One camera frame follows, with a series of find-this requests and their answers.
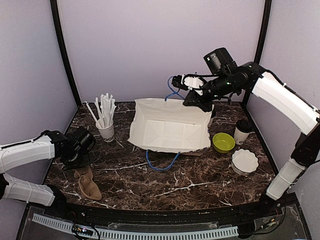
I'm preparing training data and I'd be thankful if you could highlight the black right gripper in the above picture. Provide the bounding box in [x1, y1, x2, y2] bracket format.
[182, 72, 239, 113]

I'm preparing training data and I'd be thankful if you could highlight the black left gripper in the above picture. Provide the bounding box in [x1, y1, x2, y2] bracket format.
[63, 148, 90, 170]

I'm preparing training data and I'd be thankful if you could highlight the brown cardboard cup carrier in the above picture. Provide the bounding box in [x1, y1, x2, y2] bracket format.
[73, 165, 102, 201]

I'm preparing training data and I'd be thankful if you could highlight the checkered blue paper bag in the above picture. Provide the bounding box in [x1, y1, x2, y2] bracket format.
[128, 97, 212, 156]

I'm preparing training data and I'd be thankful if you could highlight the white paper coffee cup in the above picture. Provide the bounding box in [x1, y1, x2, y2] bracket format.
[207, 104, 216, 128]

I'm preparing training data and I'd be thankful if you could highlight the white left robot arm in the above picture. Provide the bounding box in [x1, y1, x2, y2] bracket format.
[0, 127, 96, 218]

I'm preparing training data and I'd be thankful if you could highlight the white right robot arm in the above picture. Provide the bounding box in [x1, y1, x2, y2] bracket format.
[178, 62, 320, 217]

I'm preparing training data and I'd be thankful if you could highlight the white cup holding straws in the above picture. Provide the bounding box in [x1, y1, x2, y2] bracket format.
[95, 123, 115, 143]

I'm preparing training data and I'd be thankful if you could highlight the lime green bowl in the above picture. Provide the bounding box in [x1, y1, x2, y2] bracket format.
[212, 132, 236, 154]

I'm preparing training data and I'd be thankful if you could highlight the bundle of white straws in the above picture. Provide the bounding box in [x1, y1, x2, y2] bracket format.
[94, 92, 117, 129]

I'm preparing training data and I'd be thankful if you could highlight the white wrapped straw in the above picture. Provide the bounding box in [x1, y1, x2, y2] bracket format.
[84, 101, 101, 127]

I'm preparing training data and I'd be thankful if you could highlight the white scalloped ceramic bowl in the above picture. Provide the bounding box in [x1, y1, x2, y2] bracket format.
[231, 149, 259, 176]

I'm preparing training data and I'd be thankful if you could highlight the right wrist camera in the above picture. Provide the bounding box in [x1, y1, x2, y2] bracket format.
[172, 47, 238, 93]

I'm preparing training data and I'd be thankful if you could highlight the grey slotted cable duct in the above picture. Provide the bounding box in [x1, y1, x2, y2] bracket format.
[31, 213, 239, 240]

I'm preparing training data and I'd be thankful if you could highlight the black front table rail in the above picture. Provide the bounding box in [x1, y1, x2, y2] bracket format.
[27, 197, 296, 226]

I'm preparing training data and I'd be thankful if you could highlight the black right frame post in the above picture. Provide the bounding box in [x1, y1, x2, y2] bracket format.
[241, 0, 272, 109]

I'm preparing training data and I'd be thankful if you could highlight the black frame post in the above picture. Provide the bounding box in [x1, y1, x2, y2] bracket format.
[241, 0, 272, 109]
[50, 0, 82, 108]

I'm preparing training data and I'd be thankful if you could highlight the black left frame post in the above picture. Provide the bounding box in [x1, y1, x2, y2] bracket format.
[50, 0, 82, 108]

